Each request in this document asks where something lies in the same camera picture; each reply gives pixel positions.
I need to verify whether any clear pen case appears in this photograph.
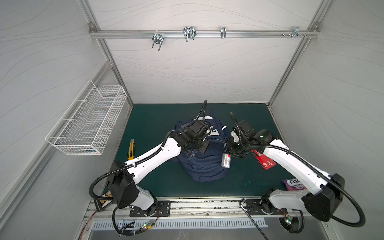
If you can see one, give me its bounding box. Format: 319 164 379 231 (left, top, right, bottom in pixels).
221 154 231 169

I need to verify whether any red box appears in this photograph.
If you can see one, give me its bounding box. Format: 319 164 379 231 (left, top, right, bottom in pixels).
252 150 277 171

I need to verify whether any navy blue student backpack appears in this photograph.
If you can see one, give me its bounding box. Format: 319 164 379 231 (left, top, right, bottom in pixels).
170 108 231 182

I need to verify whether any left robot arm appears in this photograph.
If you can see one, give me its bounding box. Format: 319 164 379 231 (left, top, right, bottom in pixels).
89 101 211 215

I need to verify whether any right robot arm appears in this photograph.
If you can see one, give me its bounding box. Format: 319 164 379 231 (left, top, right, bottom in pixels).
228 113 366 228

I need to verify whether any green mat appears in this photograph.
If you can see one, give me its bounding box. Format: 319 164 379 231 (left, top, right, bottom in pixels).
115 103 293 197

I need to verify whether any yellow utility knife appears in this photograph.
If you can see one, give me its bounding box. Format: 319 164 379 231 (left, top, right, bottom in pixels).
128 139 135 161

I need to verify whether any pink snack pouch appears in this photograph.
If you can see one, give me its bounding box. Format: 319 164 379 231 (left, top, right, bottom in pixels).
282 179 307 191

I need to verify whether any left metal hook clamp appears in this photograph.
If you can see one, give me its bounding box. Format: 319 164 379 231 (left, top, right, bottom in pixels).
152 33 164 51

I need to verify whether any metal hook clamp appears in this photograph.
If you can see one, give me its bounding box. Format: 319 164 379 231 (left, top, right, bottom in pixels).
152 33 164 51
183 26 197 42
282 27 309 39

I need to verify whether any middle metal hook clamp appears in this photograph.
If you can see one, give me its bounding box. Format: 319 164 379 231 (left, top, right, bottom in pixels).
183 26 197 42

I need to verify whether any yellow terminal block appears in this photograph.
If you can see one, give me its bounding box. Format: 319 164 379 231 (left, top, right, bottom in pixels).
94 191 114 212

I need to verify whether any right metal hook clamp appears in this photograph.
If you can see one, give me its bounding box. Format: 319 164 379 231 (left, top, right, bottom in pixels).
282 27 309 39

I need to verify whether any black floor cable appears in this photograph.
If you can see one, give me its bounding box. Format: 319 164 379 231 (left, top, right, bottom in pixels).
238 197 269 240

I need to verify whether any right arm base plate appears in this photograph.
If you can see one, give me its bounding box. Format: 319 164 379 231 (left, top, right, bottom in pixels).
243 199 284 216

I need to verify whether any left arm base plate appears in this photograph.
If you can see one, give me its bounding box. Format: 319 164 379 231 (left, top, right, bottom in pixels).
130 201 171 218

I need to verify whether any aluminium top rail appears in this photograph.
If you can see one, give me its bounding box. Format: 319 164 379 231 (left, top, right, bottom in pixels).
90 29 321 39

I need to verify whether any white wire basket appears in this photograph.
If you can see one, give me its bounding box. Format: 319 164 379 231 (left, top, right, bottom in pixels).
45 80 127 156

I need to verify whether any small metal ring clamp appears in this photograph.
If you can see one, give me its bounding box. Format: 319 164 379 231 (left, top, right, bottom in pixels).
221 27 227 39

